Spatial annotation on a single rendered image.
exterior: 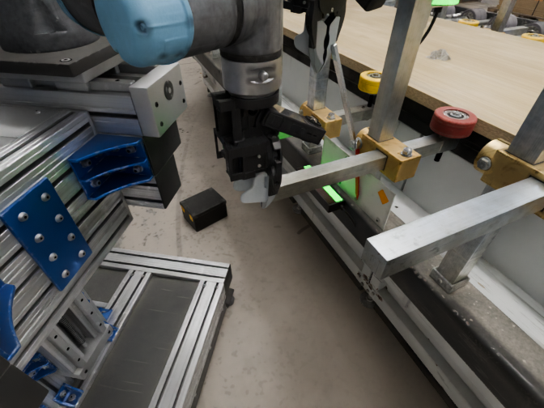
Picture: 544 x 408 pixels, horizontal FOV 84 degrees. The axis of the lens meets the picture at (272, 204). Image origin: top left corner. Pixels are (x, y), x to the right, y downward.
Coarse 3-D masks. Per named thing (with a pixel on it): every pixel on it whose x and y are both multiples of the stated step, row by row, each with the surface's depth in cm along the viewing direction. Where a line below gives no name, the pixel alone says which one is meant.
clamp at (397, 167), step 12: (360, 132) 65; (372, 144) 61; (384, 144) 60; (396, 144) 60; (396, 156) 56; (420, 156) 57; (384, 168) 60; (396, 168) 57; (408, 168) 57; (396, 180) 58
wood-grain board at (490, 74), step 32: (352, 0) 174; (288, 32) 121; (352, 32) 116; (384, 32) 116; (448, 32) 116; (480, 32) 116; (352, 64) 92; (416, 64) 87; (448, 64) 87; (480, 64) 87; (512, 64) 87; (416, 96) 74; (448, 96) 70; (480, 96) 70; (512, 96) 70; (480, 128) 62; (512, 128) 58
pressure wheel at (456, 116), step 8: (440, 112) 62; (448, 112) 63; (456, 112) 61; (464, 112) 62; (432, 120) 63; (440, 120) 61; (448, 120) 60; (456, 120) 59; (464, 120) 59; (472, 120) 59; (432, 128) 63; (440, 128) 61; (448, 128) 60; (456, 128) 59; (464, 128) 59; (472, 128) 60; (448, 136) 61; (456, 136) 60; (464, 136) 60
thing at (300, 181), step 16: (416, 144) 62; (432, 144) 62; (448, 144) 64; (336, 160) 57; (352, 160) 57; (368, 160) 57; (384, 160) 59; (288, 176) 53; (304, 176) 53; (320, 176) 54; (336, 176) 56; (352, 176) 58; (288, 192) 53; (304, 192) 55
